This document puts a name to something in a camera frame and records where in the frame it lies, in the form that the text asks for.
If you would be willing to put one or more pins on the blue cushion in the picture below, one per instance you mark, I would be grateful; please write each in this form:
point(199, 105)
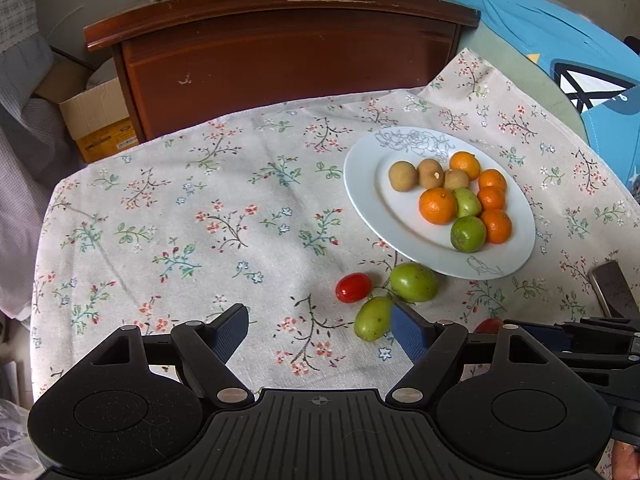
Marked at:
point(550, 25)

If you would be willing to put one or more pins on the person's right hand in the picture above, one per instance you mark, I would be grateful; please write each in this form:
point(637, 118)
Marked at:
point(627, 462)

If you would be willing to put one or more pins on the brown kiwi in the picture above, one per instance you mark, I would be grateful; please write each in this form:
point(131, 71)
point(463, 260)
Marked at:
point(456, 179)
point(430, 172)
point(403, 176)

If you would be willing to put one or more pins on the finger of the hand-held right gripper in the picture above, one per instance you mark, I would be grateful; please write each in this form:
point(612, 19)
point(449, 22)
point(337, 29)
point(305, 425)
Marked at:
point(545, 334)
point(600, 366)

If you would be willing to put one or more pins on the pale green jujube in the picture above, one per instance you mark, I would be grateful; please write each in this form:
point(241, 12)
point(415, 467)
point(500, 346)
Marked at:
point(468, 202)

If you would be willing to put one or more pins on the flat cardboard piece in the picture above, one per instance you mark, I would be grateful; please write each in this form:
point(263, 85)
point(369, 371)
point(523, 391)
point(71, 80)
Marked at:
point(60, 82)

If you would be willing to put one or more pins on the red cherry tomato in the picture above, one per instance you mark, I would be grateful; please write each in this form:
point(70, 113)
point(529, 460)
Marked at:
point(487, 326)
point(353, 287)

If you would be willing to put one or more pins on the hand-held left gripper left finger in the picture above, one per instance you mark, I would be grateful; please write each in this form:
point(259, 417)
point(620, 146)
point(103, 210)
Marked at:
point(231, 332)

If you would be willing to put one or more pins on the small mandarin orange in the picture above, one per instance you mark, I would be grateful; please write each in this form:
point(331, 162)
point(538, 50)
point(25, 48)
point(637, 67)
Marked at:
point(491, 199)
point(465, 165)
point(496, 226)
point(493, 180)

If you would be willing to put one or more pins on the white oval plate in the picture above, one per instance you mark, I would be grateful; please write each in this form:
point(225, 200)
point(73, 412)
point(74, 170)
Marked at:
point(400, 215)

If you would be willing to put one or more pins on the large round green jujube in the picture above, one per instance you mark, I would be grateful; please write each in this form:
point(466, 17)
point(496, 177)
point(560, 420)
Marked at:
point(413, 282)

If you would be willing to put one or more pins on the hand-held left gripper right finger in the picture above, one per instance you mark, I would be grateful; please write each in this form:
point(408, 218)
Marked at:
point(407, 332)

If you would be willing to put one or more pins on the round green lime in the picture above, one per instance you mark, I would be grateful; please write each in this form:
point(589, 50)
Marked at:
point(468, 234)

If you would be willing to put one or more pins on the white cloth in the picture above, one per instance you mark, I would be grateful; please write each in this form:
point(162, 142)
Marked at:
point(102, 75)

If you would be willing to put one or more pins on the brown wooden cabinet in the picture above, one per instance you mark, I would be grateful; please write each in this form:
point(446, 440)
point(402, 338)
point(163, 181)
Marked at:
point(280, 60)

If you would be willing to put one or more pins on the grey checkered cloth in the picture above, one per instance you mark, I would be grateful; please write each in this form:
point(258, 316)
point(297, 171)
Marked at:
point(25, 160)

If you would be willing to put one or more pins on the pale green bedding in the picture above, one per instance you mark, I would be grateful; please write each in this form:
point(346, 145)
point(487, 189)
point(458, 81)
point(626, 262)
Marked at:
point(520, 90)

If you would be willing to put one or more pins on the large orange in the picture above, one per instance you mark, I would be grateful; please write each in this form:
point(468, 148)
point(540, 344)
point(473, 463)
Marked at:
point(438, 206)

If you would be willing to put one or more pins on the floral tablecloth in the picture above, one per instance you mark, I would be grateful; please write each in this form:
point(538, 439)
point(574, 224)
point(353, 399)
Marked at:
point(200, 210)

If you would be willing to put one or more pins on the dark smartphone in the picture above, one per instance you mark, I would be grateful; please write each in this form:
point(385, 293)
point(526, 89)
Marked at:
point(615, 290)

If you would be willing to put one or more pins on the open cardboard box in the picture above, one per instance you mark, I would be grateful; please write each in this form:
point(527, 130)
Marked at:
point(100, 130)

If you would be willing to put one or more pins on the oblong green jujube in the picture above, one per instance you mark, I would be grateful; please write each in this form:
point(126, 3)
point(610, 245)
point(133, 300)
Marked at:
point(372, 319)

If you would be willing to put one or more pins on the clear plastic bag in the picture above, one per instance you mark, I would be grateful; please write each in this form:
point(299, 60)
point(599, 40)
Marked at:
point(17, 440)

